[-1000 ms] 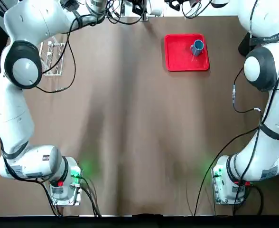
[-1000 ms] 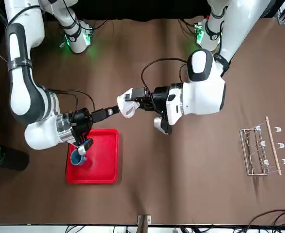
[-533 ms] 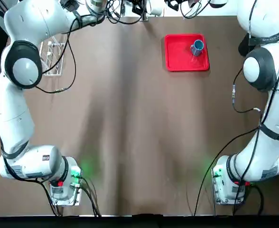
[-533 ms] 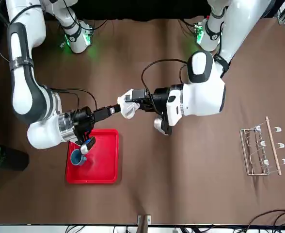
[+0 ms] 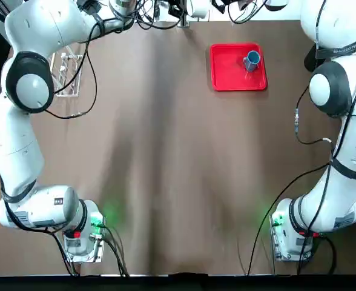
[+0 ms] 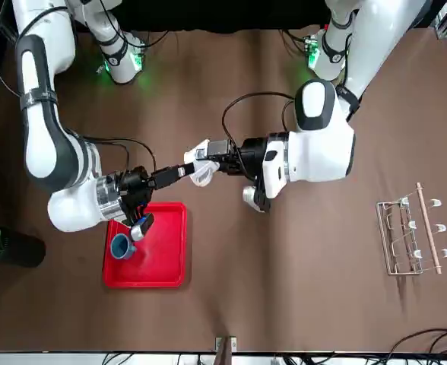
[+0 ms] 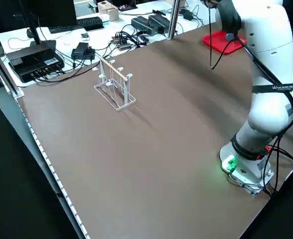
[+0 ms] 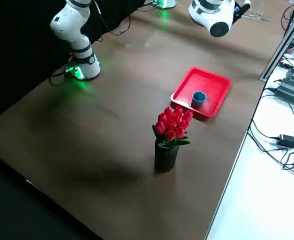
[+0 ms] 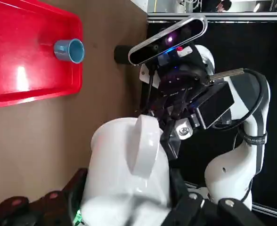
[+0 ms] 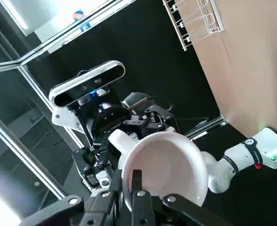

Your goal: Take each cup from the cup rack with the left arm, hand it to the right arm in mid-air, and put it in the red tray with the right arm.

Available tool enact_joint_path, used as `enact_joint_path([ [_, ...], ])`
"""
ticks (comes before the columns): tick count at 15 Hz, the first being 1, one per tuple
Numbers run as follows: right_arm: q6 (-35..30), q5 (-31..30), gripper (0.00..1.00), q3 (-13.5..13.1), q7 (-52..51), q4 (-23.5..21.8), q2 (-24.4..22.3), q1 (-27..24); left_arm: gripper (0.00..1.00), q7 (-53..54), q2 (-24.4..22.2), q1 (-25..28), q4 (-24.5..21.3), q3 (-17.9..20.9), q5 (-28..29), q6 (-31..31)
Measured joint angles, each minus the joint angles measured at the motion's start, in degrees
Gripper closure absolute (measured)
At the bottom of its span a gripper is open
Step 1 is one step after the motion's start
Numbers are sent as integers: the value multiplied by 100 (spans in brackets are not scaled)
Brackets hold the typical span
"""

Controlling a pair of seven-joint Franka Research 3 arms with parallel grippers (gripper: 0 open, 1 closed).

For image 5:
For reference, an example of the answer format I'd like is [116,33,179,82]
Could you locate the white wire cup rack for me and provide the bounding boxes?
[49,52,84,98]

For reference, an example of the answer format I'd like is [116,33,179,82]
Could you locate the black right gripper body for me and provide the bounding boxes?
[211,0,229,12]

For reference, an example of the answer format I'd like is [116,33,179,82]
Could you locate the blue cup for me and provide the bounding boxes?
[242,50,261,73]

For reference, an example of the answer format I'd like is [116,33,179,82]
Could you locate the black ribbed vase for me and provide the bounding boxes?
[304,44,318,73]

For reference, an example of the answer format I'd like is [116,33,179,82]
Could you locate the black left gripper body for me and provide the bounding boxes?
[167,0,186,18]

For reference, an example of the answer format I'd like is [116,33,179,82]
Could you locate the aluminium profile post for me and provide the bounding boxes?
[177,12,191,28]

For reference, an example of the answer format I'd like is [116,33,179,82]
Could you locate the black power adapter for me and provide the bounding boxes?
[76,0,102,15]

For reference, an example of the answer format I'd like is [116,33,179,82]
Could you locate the red plastic tray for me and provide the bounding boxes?
[209,43,268,92]

